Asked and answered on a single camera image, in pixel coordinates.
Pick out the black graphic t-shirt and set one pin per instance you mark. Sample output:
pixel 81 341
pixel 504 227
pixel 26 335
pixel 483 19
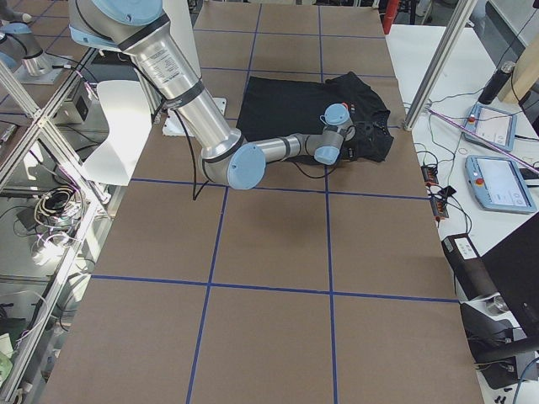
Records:
pixel 273 108

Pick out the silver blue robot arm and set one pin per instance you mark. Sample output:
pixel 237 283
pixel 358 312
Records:
pixel 21 52
pixel 141 30

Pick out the black orange power strip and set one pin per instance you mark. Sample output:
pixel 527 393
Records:
pixel 436 193

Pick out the black box with label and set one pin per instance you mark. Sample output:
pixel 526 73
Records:
pixel 470 277

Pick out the near teach pendant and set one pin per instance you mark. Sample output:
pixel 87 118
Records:
pixel 498 185

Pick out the teach pendant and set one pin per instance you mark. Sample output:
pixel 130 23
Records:
pixel 498 185
pixel 493 125

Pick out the red fire extinguisher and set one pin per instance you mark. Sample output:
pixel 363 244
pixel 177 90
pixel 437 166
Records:
pixel 389 15

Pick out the far teach pendant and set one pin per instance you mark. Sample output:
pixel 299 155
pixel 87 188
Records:
pixel 493 125

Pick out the black monitor panel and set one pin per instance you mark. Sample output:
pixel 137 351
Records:
pixel 513 267

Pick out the black water bottle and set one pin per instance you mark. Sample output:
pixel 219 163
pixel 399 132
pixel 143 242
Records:
pixel 496 82

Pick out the white central pedestal column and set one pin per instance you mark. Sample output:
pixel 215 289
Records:
pixel 185 25

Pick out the aluminium frame post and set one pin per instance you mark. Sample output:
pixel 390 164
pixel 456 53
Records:
pixel 442 53

